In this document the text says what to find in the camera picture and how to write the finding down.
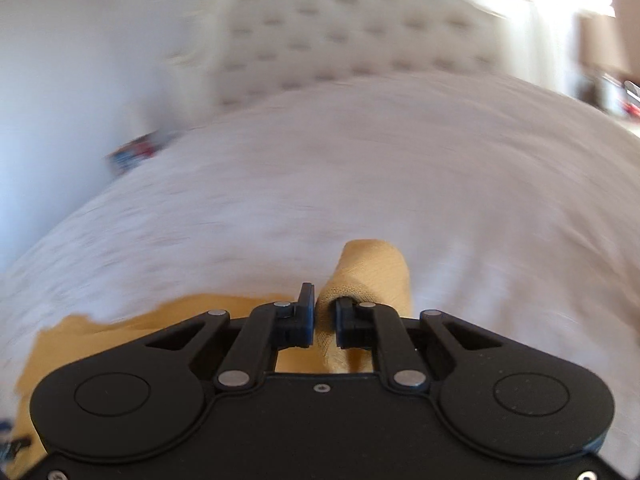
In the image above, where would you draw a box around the mustard yellow knit sweater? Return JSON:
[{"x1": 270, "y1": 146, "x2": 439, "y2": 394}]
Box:
[{"x1": 6, "y1": 240, "x2": 412, "y2": 479}]

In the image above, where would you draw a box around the white floral bedspread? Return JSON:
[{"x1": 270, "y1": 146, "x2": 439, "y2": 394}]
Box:
[{"x1": 1, "y1": 73, "x2": 639, "y2": 476}]

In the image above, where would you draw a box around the tufted cream headboard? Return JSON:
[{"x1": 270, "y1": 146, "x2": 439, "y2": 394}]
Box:
[{"x1": 166, "y1": 0, "x2": 506, "y2": 129}]

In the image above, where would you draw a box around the beige bedside lamp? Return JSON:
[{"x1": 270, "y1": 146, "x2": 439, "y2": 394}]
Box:
[{"x1": 577, "y1": 13, "x2": 628, "y2": 112}]

